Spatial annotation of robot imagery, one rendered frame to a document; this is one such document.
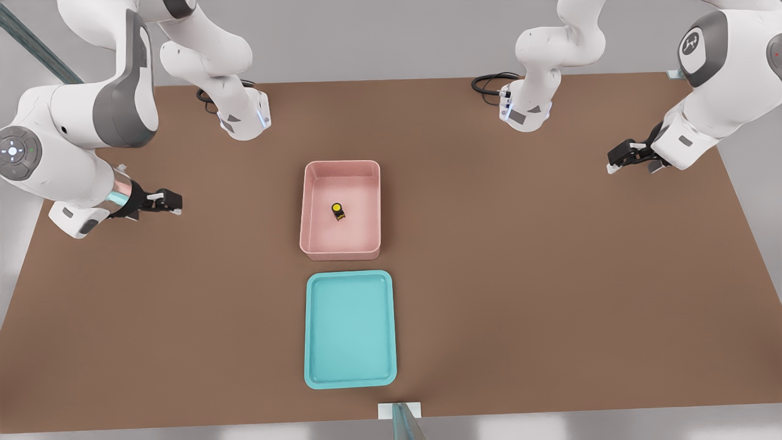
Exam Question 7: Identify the pink plastic box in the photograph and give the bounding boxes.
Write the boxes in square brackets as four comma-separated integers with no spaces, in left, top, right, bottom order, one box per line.
[299,160,382,261]

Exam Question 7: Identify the pale blue-green tray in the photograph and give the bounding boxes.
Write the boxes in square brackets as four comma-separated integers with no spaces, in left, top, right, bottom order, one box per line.
[304,270,398,391]

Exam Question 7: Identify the black cable loop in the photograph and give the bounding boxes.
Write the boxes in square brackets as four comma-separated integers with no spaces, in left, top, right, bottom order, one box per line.
[195,79,258,115]
[471,72,524,107]

